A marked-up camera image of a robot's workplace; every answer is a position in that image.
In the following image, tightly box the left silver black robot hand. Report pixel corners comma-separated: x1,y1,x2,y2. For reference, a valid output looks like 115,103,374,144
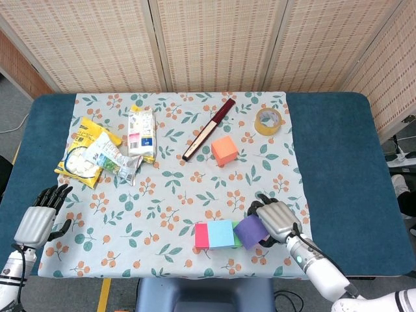
13,183,74,250

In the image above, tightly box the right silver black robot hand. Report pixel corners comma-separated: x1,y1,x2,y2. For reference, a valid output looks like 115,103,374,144
246,194,303,248

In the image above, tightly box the purple block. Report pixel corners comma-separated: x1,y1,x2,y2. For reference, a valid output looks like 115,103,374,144
233,214,270,250

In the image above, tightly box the green block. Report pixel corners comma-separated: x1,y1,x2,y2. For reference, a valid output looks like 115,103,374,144
231,221,244,248

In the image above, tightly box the light blue block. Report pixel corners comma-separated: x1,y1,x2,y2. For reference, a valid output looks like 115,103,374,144
207,220,235,250

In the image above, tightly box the blue grey robot base seat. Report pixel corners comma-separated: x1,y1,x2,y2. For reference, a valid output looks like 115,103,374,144
135,278,276,312

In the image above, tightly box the hot pink block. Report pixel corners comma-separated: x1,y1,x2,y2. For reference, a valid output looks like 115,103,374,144
194,222,210,250

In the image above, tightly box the orange block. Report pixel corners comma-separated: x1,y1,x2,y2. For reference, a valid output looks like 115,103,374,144
211,135,239,166

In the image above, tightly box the yellow packing tape roll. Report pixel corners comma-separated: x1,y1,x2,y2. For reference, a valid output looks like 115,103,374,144
253,107,283,137

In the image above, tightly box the yellow floor tape strip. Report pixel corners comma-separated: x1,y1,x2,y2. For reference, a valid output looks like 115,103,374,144
96,278,112,312

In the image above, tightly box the crumpled white green snack bag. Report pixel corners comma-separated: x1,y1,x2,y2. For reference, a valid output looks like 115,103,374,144
81,131,144,187

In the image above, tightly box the yellow marshmallow snack bag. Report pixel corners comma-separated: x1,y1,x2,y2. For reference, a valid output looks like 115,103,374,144
53,116,123,190

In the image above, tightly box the dark red folded fan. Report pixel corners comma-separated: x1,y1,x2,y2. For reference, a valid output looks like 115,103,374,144
182,97,236,161

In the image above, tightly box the floral fruit print tablecloth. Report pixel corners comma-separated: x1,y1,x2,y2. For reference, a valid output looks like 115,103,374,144
37,92,321,280

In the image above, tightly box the white shoe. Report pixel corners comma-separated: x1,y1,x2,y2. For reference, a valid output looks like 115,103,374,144
391,174,407,198

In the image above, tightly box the flat yellow snack bag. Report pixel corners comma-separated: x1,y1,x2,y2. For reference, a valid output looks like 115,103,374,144
129,103,157,164

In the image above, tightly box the white snack bag blue label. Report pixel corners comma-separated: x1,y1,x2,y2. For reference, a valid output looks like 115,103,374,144
125,109,157,157

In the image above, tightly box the bamboo folding screen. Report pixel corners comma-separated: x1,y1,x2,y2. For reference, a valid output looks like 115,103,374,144
0,0,416,144

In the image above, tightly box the black floor cable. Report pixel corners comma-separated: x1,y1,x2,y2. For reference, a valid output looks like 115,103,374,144
274,290,305,312

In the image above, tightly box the white floor cable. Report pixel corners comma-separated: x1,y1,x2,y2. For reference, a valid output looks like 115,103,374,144
0,113,29,133

